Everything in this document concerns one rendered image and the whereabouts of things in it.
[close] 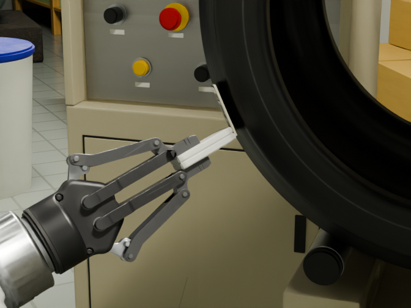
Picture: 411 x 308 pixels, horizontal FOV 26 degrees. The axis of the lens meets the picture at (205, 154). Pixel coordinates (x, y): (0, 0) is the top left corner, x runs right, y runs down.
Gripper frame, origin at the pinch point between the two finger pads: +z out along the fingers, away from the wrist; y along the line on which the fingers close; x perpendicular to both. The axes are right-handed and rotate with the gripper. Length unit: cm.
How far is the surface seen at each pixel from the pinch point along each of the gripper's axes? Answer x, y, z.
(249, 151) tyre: -1.4, 3.0, 5.2
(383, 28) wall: -450, 34, 308
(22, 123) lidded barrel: -301, -21, 33
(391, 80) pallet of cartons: -314, 49, 213
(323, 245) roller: 0.2, 16.2, 7.0
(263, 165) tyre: -0.2, 5.0, 5.4
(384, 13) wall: -447, 25, 312
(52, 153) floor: -367, -2, 49
